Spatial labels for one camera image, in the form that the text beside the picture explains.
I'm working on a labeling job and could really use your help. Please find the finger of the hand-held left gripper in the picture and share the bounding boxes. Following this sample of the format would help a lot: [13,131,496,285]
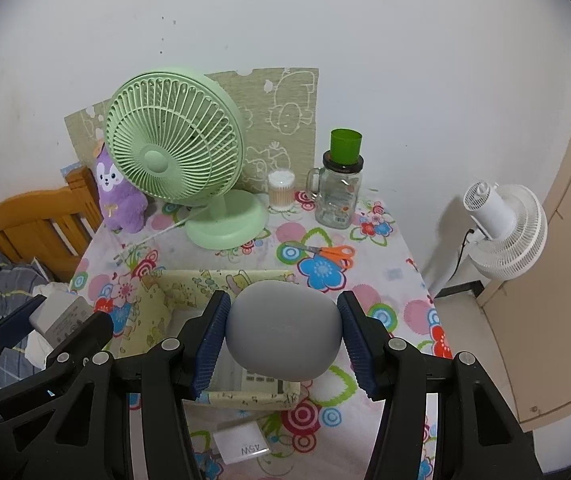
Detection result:
[0,294,47,393]
[0,311,115,411]

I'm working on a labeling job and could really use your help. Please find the yellow fabric storage box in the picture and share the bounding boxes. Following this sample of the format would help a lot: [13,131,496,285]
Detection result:
[116,269,311,408]

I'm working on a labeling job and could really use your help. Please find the white remote control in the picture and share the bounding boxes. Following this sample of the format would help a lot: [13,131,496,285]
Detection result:
[243,370,299,396]

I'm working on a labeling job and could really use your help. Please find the white plug charger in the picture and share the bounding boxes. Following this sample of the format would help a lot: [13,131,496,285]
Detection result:
[214,421,270,465]

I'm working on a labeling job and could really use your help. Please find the wooden bed headboard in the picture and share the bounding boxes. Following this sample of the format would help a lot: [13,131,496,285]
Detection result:
[0,167,104,283]

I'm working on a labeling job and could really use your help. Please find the white fan cable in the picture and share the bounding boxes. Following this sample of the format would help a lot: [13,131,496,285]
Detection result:
[113,217,191,266]

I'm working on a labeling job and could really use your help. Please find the beige wooden door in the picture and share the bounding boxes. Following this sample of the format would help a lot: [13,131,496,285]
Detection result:
[475,25,571,433]

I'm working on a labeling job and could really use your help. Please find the cotton swab jar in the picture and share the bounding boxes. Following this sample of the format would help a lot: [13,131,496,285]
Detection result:
[268,170,296,212]

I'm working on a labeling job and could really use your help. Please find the grey oval case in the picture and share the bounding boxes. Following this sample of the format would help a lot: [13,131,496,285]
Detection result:
[226,281,345,380]

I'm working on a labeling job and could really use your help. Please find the glass jar with green lid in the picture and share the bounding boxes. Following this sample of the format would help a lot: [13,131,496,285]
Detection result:
[307,129,365,228]

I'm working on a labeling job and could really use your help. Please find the purple plush toy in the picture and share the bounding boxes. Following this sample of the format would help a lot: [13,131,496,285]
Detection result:
[93,142,149,234]

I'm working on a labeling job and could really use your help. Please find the black fan cable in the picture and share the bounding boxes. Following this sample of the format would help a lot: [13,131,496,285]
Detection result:
[450,229,476,286]

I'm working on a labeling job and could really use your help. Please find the floral tablecloth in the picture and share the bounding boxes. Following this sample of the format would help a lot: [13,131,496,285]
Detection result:
[68,187,453,480]

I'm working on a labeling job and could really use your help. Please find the white rectangular power adapter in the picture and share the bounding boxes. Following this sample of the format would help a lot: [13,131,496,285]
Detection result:
[29,295,95,347]

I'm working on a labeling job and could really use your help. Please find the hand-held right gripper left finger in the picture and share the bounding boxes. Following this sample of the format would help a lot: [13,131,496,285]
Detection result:
[53,290,232,480]

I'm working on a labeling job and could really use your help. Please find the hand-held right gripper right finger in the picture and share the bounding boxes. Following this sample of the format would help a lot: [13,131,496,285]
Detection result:
[337,291,536,480]

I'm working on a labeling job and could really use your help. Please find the white standing fan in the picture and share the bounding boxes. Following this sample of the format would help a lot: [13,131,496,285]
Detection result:
[428,182,549,298]

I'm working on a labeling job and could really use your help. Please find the orange scissors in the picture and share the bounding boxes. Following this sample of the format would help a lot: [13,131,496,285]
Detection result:
[284,241,356,269]

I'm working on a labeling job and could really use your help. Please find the green desk fan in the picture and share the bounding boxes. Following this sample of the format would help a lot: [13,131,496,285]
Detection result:
[104,66,270,251]

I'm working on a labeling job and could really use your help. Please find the white crumpled cloth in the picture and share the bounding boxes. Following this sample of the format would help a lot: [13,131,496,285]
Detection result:
[26,282,69,368]

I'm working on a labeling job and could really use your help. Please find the green cartoon wall paper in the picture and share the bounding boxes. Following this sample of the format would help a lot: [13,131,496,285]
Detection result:
[64,66,320,196]

